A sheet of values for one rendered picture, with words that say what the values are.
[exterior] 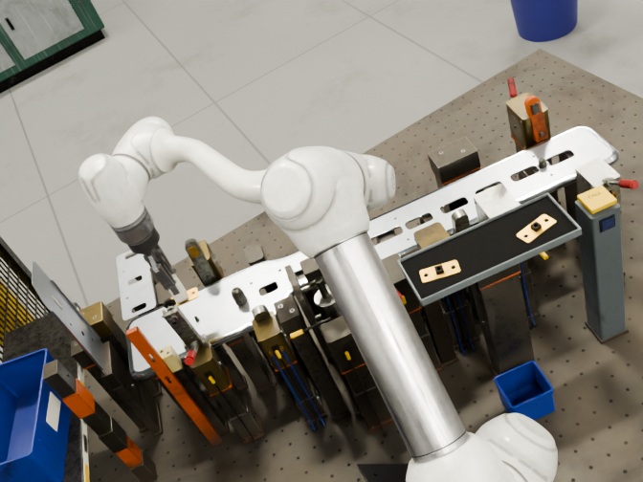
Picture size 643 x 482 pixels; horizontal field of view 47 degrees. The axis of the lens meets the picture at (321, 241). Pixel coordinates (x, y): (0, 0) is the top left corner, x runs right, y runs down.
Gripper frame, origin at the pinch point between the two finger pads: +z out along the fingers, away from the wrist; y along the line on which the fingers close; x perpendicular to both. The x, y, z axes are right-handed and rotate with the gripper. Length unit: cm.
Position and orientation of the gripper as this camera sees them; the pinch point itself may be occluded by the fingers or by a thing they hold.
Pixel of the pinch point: (176, 288)
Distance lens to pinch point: 188.7
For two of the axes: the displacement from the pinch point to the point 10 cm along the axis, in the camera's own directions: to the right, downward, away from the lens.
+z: 3.0, 6.9, 6.6
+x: -9.1, 4.1, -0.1
